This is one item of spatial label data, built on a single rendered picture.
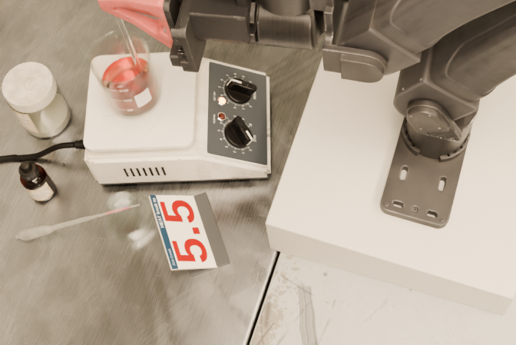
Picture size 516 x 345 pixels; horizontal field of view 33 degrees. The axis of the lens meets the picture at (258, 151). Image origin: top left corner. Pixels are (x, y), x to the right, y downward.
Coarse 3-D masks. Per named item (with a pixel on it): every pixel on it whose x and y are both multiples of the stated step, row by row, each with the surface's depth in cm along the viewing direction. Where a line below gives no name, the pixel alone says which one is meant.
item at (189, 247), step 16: (160, 208) 94; (176, 208) 96; (192, 208) 97; (176, 224) 94; (192, 224) 96; (176, 240) 93; (192, 240) 94; (176, 256) 92; (192, 256) 93; (208, 256) 94
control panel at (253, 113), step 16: (224, 80) 99; (256, 80) 101; (208, 96) 97; (224, 96) 98; (256, 96) 100; (208, 112) 96; (224, 112) 97; (240, 112) 98; (256, 112) 99; (208, 128) 95; (224, 128) 96; (256, 128) 98; (208, 144) 94; (224, 144) 95; (256, 144) 97; (256, 160) 96
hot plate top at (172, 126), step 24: (168, 72) 96; (192, 72) 96; (96, 96) 95; (168, 96) 95; (192, 96) 95; (96, 120) 94; (120, 120) 94; (144, 120) 94; (168, 120) 93; (192, 120) 93; (96, 144) 93; (120, 144) 92; (144, 144) 92; (168, 144) 92
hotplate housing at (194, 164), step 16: (208, 64) 99; (224, 64) 100; (208, 80) 98; (80, 144) 99; (192, 144) 94; (96, 160) 94; (112, 160) 94; (128, 160) 94; (144, 160) 94; (160, 160) 94; (176, 160) 94; (192, 160) 94; (208, 160) 94; (224, 160) 95; (240, 160) 95; (96, 176) 97; (112, 176) 97; (128, 176) 97; (144, 176) 97; (160, 176) 97; (176, 176) 97; (192, 176) 97; (208, 176) 97; (224, 176) 97; (240, 176) 97; (256, 176) 97
